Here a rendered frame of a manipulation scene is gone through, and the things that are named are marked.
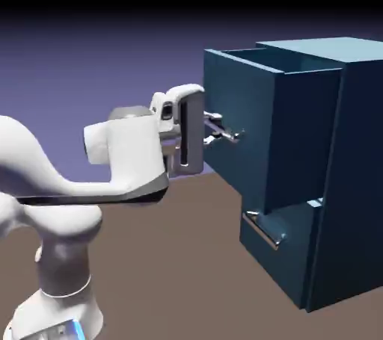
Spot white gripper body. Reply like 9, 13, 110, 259
165, 83, 206, 177

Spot long silver metal handle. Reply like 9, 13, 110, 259
205, 118, 245, 144

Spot blue cabinet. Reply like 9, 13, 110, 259
239, 36, 383, 314

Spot tall blue drawer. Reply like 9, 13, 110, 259
203, 47, 344, 217

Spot short blue drawer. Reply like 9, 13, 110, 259
239, 200, 325, 310

